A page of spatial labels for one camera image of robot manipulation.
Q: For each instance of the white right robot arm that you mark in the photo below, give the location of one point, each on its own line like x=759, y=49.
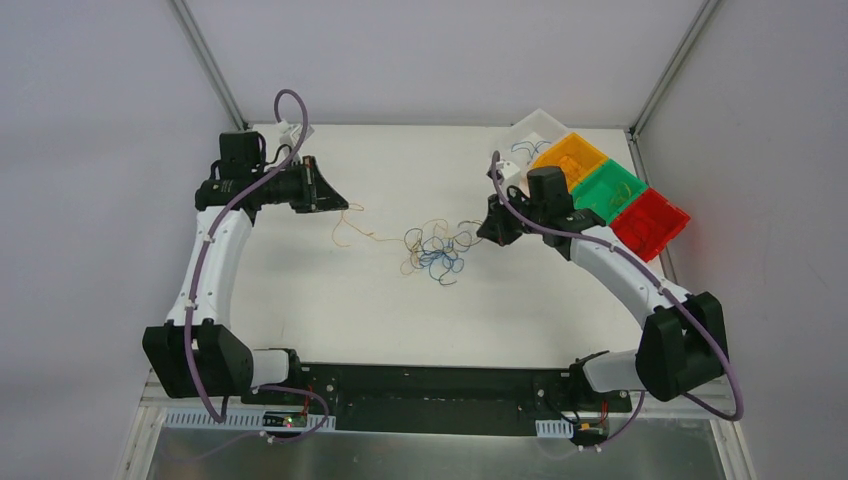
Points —
x=683, y=338

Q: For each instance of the green plastic bin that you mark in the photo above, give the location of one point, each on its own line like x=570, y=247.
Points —
x=608, y=191

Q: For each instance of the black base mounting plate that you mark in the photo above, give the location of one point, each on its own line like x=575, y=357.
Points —
x=440, y=400

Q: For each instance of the clear plastic bin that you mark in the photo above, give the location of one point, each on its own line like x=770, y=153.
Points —
x=524, y=141

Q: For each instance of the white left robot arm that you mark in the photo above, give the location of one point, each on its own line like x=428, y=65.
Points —
x=195, y=353

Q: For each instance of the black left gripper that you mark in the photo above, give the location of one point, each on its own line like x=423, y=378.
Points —
x=311, y=185

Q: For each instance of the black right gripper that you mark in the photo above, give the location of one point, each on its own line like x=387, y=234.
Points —
x=507, y=219

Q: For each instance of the yellow plastic bin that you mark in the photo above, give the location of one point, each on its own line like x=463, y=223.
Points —
x=575, y=156

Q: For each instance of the red plastic bin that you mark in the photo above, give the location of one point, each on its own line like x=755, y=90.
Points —
x=649, y=223

